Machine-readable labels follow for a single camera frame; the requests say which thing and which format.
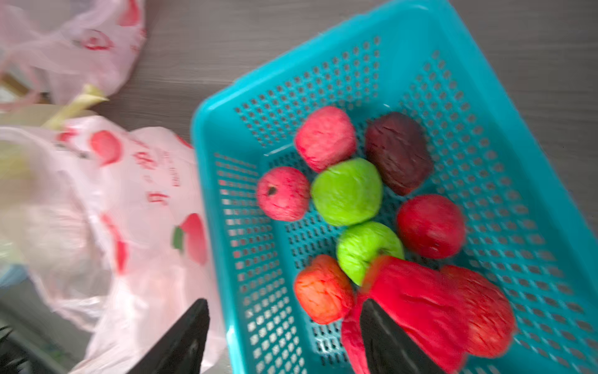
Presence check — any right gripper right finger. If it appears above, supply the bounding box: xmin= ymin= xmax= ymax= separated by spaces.
xmin=360 ymin=299 xmax=445 ymax=374

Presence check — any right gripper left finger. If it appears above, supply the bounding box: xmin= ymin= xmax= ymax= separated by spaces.
xmin=129 ymin=299 xmax=210 ymax=374

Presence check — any red textured fruit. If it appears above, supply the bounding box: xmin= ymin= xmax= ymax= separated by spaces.
xmin=341 ymin=256 xmax=468 ymax=373

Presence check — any red cracked apple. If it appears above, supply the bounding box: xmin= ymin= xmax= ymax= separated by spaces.
xmin=294 ymin=255 xmax=354 ymax=325

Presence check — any small red fruit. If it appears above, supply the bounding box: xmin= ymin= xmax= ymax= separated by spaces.
xmin=441 ymin=265 xmax=516 ymax=358

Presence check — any small green fruit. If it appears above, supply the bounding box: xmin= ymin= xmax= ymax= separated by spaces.
xmin=336 ymin=221 xmax=405 ymax=286

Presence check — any round red apple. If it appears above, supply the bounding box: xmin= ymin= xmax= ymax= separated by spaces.
xmin=396 ymin=194 xmax=467 ymax=260

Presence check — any small pink plastic bag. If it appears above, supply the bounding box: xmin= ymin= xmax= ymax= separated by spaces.
xmin=1 ymin=116 xmax=227 ymax=373

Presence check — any green apple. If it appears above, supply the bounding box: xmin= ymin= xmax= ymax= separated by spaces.
xmin=311 ymin=158 xmax=383 ymax=227

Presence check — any small pink-red fruit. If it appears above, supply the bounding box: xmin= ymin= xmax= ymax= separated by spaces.
xmin=256 ymin=167 xmax=310 ymax=222

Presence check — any teal plastic basket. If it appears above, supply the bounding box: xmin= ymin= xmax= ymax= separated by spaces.
xmin=190 ymin=0 xmax=598 ymax=374

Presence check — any dark maroon fruit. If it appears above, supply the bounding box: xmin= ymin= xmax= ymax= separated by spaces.
xmin=365 ymin=112 xmax=434 ymax=196

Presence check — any large pink-red fruit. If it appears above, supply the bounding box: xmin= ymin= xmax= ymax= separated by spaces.
xmin=294 ymin=106 xmax=358 ymax=172

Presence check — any yellow plastic bag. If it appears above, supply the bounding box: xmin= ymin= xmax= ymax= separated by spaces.
xmin=0 ymin=83 xmax=109 ymax=188

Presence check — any large pink plastic bag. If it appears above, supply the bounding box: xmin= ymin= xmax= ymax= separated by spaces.
xmin=1 ymin=1 xmax=147 ymax=104

